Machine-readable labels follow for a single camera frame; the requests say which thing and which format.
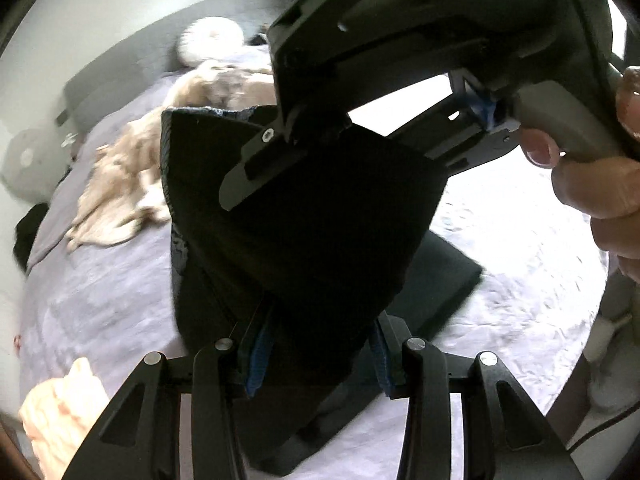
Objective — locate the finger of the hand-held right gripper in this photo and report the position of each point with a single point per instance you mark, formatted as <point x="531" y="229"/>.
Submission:
<point x="470" y="137"/>
<point x="260" y="152"/>

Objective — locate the bed with lilac sheet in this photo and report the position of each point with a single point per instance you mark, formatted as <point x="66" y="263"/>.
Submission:
<point x="115" y="285"/>

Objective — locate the beige striped blanket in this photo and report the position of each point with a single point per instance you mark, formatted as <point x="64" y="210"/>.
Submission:
<point x="125" y="175"/>

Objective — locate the grey headboard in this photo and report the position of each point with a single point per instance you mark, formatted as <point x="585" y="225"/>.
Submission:
<point x="125" y="60"/>

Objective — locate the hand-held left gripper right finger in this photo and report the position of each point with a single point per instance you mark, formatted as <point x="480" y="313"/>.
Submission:
<point x="385" y="365"/>

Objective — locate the grey round cushion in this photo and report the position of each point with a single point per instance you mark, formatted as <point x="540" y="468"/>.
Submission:
<point x="27" y="157"/>

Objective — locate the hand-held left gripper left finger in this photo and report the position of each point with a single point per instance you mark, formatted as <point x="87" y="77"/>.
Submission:
<point x="256" y="365"/>

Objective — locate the dark cloth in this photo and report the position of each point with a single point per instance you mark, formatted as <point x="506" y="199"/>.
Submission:
<point x="30" y="235"/>

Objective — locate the round white pillow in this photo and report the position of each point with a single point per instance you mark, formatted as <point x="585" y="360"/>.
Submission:
<point x="207" y="40"/>

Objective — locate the person's right hand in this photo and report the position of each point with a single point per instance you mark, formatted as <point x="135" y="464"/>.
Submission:
<point x="600" y="185"/>

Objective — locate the peach floral blanket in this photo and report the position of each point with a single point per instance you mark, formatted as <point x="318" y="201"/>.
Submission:
<point x="60" y="410"/>

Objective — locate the black pants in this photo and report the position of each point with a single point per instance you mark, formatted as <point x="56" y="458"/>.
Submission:
<point x="325" y="250"/>

